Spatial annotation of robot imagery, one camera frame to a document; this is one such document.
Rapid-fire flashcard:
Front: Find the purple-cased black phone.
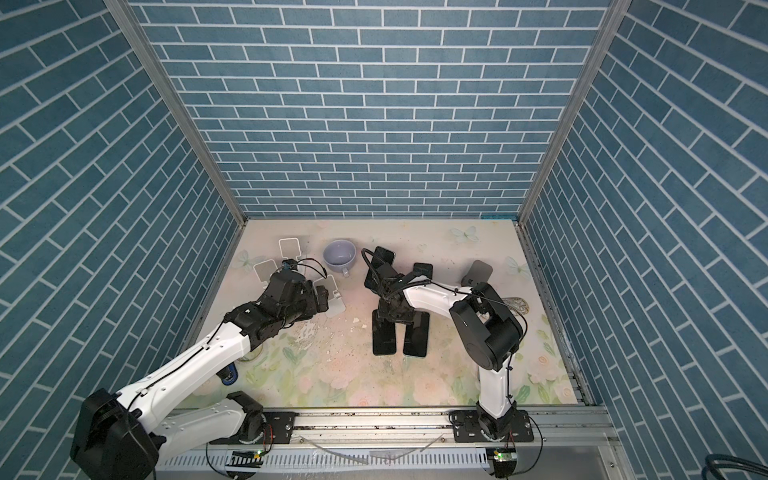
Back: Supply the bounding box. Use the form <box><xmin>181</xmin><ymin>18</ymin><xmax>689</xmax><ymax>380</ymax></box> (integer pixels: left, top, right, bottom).
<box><xmin>412</xmin><ymin>262</ymin><xmax>434</xmax><ymax>279</ymax></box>

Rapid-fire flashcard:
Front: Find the teal-edged phone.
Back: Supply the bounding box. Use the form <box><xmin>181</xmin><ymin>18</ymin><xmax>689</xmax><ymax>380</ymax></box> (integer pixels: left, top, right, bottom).
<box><xmin>361</xmin><ymin>246</ymin><xmax>397</xmax><ymax>294</ymax></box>

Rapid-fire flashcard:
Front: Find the white stand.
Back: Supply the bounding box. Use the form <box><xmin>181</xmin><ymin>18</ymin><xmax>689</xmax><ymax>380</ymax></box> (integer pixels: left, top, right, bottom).
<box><xmin>313</xmin><ymin>274</ymin><xmax>346</xmax><ymax>319</ymax></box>
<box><xmin>278</xmin><ymin>237</ymin><xmax>303</xmax><ymax>263</ymax></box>
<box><xmin>253</xmin><ymin>259</ymin><xmax>278</xmax><ymax>287</ymax></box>

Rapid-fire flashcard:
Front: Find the wooden base metal stand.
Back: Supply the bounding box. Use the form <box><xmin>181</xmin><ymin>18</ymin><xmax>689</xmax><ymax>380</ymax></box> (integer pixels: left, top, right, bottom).
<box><xmin>461</xmin><ymin>260</ymin><xmax>493</xmax><ymax>287</ymax></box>

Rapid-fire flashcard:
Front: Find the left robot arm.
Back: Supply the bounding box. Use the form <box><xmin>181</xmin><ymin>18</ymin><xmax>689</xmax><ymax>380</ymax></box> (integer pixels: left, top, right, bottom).
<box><xmin>70</xmin><ymin>270</ymin><xmax>329</xmax><ymax>479</ymax></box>

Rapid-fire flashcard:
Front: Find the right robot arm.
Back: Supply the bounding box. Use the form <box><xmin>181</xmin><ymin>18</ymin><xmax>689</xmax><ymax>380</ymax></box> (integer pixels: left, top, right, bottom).
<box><xmin>364</xmin><ymin>260</ymin><xmax>526</xmax><ymax>440</ymax></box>

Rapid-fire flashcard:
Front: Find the lavender mug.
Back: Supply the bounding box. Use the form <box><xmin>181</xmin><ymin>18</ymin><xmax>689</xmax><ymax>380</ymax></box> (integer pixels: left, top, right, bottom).
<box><xmin>323</xmin><ymin>239</ymin><xmax>357</xmax><ymax>278</ymax></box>

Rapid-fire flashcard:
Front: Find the map-patterned pouch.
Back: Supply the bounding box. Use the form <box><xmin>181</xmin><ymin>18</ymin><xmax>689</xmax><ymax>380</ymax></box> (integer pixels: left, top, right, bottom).
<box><xmin>503</xmin><ymin>297</ymin><xmax>530</xmax><ymax>315</ymax></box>

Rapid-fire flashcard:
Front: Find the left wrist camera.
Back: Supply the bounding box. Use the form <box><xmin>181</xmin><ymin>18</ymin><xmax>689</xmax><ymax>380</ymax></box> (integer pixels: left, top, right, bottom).
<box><xmin>282</xmin><ymin>259</ymin><xmax>299</xmax><ymax>271</ymax></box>

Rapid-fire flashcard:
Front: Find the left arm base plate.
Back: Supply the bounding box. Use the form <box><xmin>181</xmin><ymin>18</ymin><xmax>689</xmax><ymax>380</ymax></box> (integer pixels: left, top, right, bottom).
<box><xmin>235</xmin><ymin>411</ymin><xmax>297</xmax><ymax>446</ymax></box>

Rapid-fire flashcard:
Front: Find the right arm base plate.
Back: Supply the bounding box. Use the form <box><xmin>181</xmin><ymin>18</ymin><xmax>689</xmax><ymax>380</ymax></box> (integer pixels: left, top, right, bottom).
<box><xmin>448</xmin><ymin>405</ymin><xmax>534</xmax><ymax>443</ymax></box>

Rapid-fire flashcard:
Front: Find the aluminium rail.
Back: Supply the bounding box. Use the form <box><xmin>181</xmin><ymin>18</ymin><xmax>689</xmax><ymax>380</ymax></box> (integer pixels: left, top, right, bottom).
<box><xmin>128</xmin><ymin>400</ymin><xmax>619</xmax><ymax>457</ymax></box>

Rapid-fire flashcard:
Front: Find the black cable bottom right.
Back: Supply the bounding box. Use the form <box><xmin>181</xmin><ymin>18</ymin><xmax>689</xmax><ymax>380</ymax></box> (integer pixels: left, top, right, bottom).
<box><xmin>700</xmin><ymin>453</ymin><xmax>768</xmax><ymax>480</ymax></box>

